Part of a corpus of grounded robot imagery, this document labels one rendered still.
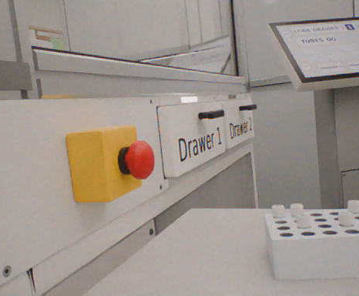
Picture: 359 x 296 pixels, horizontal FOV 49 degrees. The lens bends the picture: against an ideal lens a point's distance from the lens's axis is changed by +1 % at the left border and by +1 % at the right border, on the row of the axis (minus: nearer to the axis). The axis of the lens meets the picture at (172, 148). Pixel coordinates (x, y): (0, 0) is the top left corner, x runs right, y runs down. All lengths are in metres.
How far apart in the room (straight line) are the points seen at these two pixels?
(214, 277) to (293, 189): 2.08
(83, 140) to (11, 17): 0.12
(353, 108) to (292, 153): 0.86
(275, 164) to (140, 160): 2.09
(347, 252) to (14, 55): 0.33
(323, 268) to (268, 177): 2.10
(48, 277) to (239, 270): 0.18
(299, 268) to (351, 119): 1.27
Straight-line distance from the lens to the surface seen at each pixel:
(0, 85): 0.35
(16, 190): 0.36
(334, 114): 1.58
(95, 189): 0.39
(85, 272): 0.46
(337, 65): 1.50
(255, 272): 0.40
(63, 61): 0.42
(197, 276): 0.40
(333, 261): 0.39
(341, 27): 1.69
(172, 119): 0.60
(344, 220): 0.41
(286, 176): 2.45
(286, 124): 2.40
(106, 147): 0.38
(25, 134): 0.37
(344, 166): 1.62
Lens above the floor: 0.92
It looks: 6 degrees down
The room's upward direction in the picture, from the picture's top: 6 degrees counter-clockwise
